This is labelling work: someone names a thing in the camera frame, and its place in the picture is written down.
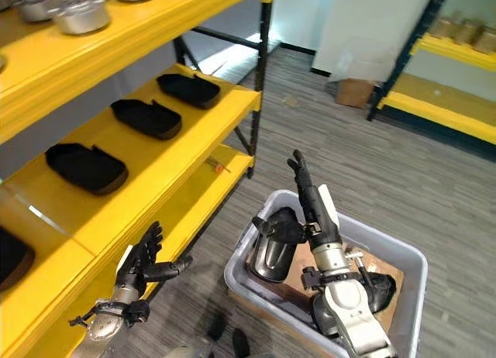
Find grey plastic box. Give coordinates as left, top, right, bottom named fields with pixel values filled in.
left=223, top=189, right=429, bottom=358

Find small tool with orange tip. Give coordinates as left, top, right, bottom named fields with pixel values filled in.
left=206, top=158, right=233, bottom=175

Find yellow shelf unit with brown goods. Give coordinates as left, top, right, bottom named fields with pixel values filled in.
left=366, top=0, right=496, bottom=146

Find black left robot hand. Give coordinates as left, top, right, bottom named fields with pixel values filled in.
left=114, top=220, right=194, bottom=294

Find dark robot feet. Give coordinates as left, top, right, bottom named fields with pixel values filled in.
left=206, top=310, right=253, bottom=358

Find yellow shelf unit black posts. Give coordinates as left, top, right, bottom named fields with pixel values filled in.
left=0, top=0, right=275, bottom=358

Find brown cardboard box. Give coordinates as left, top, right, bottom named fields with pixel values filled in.
left=335, top=77, right=376, bottom=109

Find brown stacked goods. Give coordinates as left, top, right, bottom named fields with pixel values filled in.
left=432, top=12, right=496, bottom=55

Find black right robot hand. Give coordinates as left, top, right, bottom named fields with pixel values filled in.
left=251, top=149, right=343, bottom=249

